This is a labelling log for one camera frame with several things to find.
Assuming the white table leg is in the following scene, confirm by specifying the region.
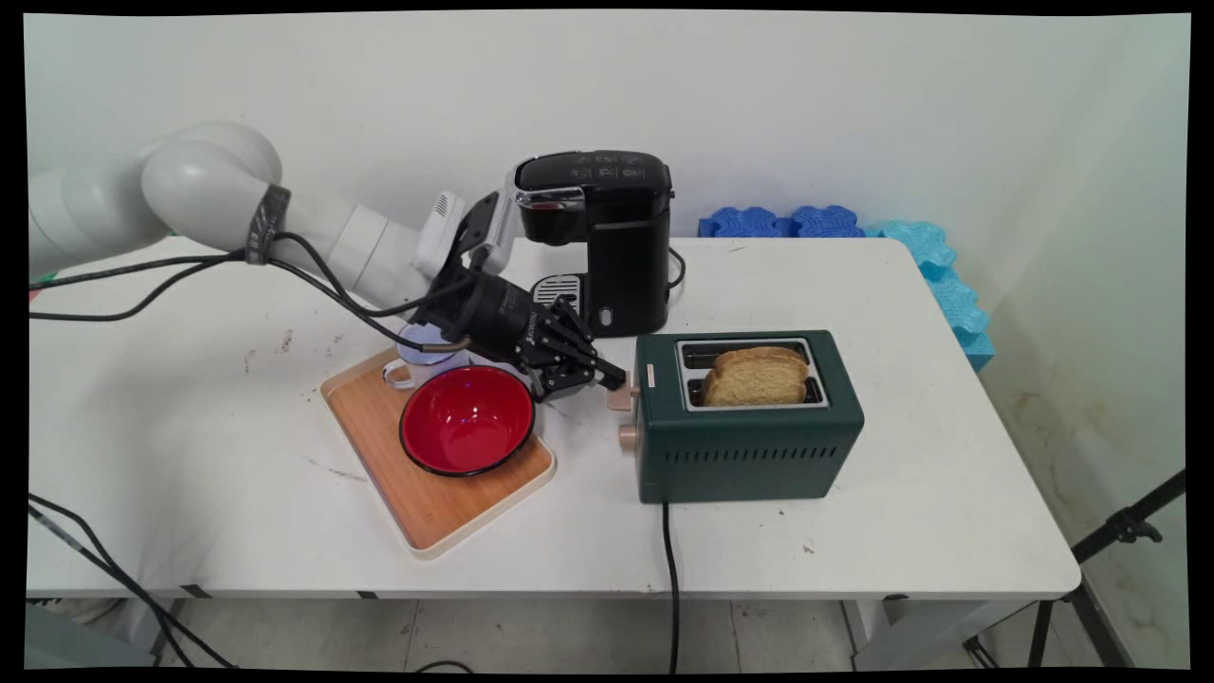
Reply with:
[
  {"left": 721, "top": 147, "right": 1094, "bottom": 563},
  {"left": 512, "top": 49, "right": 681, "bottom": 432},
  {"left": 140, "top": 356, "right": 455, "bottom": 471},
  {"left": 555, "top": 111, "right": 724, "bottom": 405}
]
[{"left": 840, "top": 598, "right": 1037, "bottom": 671}]

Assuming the black tripod stand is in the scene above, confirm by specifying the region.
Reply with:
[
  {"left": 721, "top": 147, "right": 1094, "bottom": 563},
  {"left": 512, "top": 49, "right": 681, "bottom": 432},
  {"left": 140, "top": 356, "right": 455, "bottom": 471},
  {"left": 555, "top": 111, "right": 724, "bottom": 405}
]
[{"left": 963, "top": 469, "right": 1187, "bottom": 670}]

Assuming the blue foam mat piece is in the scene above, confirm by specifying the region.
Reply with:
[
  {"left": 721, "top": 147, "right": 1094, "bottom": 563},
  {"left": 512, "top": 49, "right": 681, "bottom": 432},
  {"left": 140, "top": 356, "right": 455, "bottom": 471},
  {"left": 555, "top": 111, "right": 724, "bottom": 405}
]
[
  {"left": 698, "top": 206, "right": 794, "bottom": 238},
  {"left": 791, "top": 204, "right": 866, "bottom": 238}
]

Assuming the dark green toaster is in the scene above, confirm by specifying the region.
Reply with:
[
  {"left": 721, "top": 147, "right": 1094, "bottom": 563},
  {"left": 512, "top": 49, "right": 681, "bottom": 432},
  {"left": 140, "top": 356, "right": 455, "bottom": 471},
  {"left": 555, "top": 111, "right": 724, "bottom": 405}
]
[{"left": 607, "top": 329, "right": 865, "bottom": 505}]

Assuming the wooden serving tray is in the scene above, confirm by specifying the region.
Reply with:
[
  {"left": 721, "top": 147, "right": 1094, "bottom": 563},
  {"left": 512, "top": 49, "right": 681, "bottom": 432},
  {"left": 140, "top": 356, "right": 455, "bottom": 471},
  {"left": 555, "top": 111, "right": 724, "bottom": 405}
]
[{"left": 320, "top": 346, "right": 558, "bottom": 561}]

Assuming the cyan foam mat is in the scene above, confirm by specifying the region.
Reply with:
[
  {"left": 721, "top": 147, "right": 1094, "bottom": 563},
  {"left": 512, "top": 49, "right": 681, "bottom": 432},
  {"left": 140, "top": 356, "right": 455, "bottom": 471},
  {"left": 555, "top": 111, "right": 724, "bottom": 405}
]
[{"left": 863, "top": 220, "right": 996, "bottom": 373}]

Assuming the black coffee machine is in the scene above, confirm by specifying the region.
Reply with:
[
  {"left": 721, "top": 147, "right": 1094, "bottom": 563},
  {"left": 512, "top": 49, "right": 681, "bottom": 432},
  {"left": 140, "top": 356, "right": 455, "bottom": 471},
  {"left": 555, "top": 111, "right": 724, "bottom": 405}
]
[{"left": 514, "top": 150, "right": 676, "bottom": 340}]

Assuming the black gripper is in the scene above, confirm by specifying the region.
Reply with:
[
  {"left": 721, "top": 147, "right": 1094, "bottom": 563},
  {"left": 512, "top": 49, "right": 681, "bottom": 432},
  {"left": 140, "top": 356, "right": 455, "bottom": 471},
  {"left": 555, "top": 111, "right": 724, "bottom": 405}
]
[{"left": 436, "top": 269, "right": 629, "bottom": 400}]

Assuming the black toaster power cord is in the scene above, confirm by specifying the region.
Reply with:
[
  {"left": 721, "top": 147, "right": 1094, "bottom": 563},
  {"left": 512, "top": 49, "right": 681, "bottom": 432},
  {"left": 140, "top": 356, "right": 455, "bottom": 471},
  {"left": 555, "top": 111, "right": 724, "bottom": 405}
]
[{"left": 660, "top": 502, "right": 681, "bottom": 674}]

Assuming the toasted bread slice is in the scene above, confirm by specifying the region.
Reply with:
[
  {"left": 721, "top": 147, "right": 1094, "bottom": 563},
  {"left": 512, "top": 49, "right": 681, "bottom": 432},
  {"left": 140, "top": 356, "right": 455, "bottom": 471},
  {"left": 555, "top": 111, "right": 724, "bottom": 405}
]
[{"left": 701, "top": 345, "right": 811, "bottom": 408}]

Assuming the black hanging cable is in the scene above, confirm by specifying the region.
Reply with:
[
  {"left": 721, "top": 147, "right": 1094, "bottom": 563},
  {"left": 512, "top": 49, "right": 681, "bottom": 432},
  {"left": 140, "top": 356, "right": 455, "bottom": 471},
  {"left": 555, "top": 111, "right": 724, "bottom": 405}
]
[
  {"left": 28, "top": 508, "right": 195, "bottom": 669},
  {"left": 28, "top": 492, "right": 236, "bottom": 671}
]

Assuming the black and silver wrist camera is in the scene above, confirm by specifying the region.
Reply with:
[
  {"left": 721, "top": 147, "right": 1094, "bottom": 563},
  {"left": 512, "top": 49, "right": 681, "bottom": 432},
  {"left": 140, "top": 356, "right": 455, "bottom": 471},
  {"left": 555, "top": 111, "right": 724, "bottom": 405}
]
[{"left": 461, "top": 189, "right": 522, "bottom": 277}]

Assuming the black tape strap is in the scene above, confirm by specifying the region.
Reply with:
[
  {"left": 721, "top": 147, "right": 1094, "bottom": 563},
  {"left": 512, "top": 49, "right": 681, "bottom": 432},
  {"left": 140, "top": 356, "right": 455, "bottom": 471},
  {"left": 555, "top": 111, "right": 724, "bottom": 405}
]
[{"left": 244, "top": 183, "right": 293, "bottom": 266}]

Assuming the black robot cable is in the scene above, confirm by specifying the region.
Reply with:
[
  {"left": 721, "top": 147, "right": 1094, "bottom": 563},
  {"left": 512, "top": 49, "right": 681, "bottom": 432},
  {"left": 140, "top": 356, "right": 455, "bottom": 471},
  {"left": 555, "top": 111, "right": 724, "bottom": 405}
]
[
  {"left": 28, "top": 231, "right": 475, "bottom": 319},
  {"left": 28, "top": 254, "right": 473, "bottom": 355}
]

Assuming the red bowl with black rim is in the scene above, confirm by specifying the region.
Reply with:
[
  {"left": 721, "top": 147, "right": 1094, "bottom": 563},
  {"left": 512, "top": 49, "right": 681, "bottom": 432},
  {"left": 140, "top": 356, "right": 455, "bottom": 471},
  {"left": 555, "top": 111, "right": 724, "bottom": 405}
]
[{"left": 398, "top": 364, "right": 537, "bottom": 478}]

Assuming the white enamel mug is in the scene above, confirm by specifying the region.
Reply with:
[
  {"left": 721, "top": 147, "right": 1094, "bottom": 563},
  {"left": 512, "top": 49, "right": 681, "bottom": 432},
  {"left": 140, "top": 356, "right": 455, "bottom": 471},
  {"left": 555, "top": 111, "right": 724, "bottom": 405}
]
[{"left": 381, "top": 325, "right": 472, "bottom": 392}]

